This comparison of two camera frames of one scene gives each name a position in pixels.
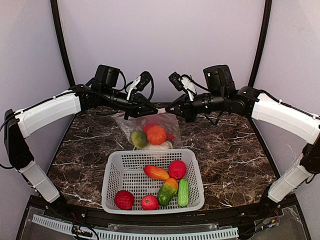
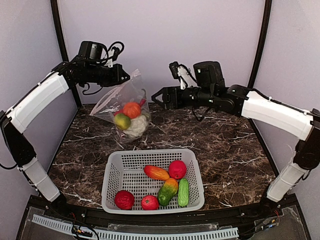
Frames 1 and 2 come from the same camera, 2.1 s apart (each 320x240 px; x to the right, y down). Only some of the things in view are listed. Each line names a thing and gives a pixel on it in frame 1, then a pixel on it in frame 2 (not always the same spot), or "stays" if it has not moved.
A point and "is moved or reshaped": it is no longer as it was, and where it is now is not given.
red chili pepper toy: [170, 136] is moved or reshaped
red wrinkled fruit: [177, 169] stays
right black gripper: [189, 107] → [170, 95]
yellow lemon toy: [139, 139] → [122, 121]
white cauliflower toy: [165, 145] → [137, 127]
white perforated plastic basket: [124, 170] stays
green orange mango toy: [169, 190] stays
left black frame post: [58, 26] stays
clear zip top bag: [158, 131] is moved or reshaped
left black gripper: [133, 105] → [117, 75]
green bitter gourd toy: [183, 198] stays
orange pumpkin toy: [156, 135] is moved or reshaped
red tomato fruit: [150, 202] stays
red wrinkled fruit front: [124, 200] stays
